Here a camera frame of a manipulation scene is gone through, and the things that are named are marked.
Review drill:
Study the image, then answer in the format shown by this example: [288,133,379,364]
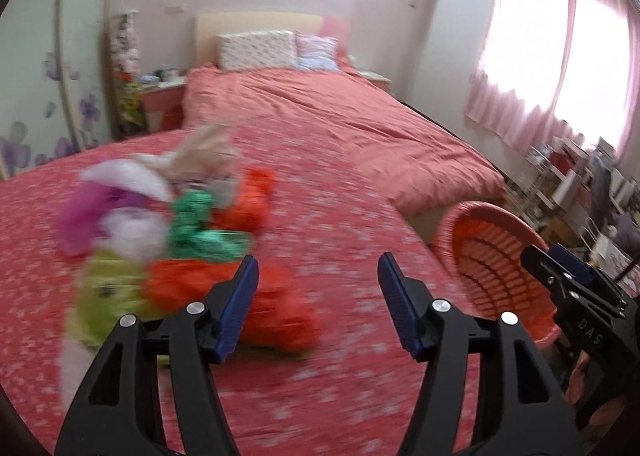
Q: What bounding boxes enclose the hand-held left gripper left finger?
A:
[54,254,260,456]

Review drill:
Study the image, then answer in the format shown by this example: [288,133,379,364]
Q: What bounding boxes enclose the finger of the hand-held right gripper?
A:
[549,243,628,318]
[520,244,581,306]

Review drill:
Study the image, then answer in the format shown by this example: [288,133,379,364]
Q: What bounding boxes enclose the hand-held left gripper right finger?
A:
[377,252,586,456]

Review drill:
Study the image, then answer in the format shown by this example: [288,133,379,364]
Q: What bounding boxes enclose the large orange plastic bag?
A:
[145,258,321,354]

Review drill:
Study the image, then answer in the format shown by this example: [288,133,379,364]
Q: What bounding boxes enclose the orange plastic basket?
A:
[431,201,563,347]

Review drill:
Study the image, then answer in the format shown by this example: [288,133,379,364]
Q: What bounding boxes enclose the green plastic bag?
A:
[167,188,256,264]

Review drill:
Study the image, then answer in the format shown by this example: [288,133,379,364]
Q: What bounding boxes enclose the small orange plastic bag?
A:
[210,168,278,232]

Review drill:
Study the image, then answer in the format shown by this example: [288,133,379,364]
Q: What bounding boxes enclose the yellow-green plastic bag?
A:
[70,246,171,347]

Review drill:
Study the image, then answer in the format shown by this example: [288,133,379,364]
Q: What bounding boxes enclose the purple plastic bag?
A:
[57,181,151,257]

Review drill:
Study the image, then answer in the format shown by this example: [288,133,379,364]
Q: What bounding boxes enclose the metal storage rack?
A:
[510,133,640,297]

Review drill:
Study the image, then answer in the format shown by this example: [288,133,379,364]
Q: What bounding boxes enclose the red floral blanket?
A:
[0,113,501,456]

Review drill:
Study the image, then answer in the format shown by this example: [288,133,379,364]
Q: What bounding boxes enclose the pink duvet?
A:
[182,63,507,217]

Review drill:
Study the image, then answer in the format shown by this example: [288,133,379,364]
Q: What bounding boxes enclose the pink curtain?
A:
[462,0,636,152]

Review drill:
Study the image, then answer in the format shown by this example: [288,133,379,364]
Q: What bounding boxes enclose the pink and white nightstand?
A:
[135,76,188,132]

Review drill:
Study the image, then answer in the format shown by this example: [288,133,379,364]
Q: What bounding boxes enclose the white bedside table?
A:
[357,70,393,94]

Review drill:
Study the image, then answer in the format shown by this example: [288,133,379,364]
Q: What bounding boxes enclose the white floral pillow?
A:
[216,30,298,72]

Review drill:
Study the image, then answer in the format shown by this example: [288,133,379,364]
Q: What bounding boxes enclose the pink striped pillow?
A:
[296,34,340,72]

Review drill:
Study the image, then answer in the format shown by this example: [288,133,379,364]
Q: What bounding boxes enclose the column of plush toys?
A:
[107,10,146,137]

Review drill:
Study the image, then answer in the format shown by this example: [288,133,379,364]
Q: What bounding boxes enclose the cream and pink headboard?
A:
[194,11,351,69]

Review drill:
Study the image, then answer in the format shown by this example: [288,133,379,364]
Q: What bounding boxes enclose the wardrobe with purple flower doors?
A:
[0,0,118,182]

